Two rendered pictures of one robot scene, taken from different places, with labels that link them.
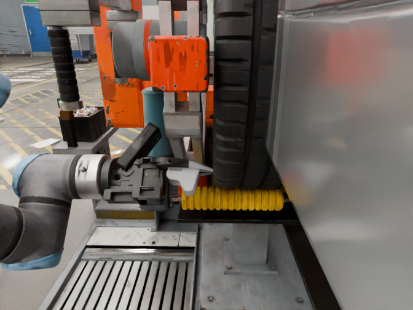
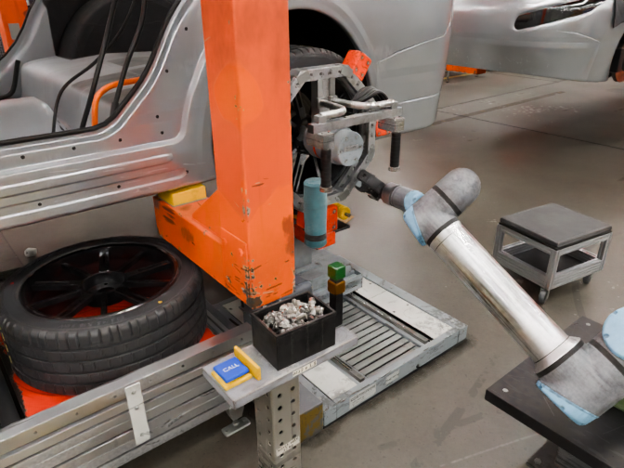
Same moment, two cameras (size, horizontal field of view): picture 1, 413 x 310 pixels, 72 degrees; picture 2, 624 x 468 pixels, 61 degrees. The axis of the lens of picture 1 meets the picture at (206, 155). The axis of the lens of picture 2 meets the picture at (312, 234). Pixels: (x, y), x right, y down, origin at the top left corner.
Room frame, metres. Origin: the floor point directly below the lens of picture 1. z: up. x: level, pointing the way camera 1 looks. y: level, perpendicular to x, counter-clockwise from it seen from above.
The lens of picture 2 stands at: (2.03, 1.54, 1.40)
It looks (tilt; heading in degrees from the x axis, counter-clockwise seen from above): 26 degrees down; 230
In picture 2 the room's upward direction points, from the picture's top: straight up
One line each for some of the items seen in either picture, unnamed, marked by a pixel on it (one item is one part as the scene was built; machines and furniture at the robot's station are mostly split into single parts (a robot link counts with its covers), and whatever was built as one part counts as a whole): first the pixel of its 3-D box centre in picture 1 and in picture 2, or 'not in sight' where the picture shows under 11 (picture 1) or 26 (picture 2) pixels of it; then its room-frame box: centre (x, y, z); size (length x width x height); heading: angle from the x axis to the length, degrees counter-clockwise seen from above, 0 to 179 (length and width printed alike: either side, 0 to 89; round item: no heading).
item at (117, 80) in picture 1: (118, 56); (325, 169); (0.91, 0.27, 0.83); 0.04 x 0.04 x 0.16
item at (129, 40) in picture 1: (162, 51); (332, 143); (0.74, 0.11, 0.85); 0.21 x 0.14 x 0.14; 89
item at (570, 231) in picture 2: not in sight; (548, 251); (-0.37, 0.50, 0.17); 0.43 x 0.36 x 0.34; 169
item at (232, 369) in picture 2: not in sight; (230, 370); (1.50, 0.56, 0.47); 0.07 x 0.07 x 0.02; 89
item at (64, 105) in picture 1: (64, 68); (395, 150); (0.57, 0.27, 0.83); 0.04 x 0.04 x 0.16
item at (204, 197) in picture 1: (231, 198); (327, 205); (0.62, -0.06, 0.51); 0.29 x 0.06 x 0.06; 89
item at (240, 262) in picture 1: (249, 230); (296, 245); (0.74, -0.14, 0.32); 0.40 x 0.30 x 0.28; 179
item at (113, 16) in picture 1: (124, 19); (319, 138); (0.91, 0.24, 0.93); 0.09 x 0.05 x 0.05; 89
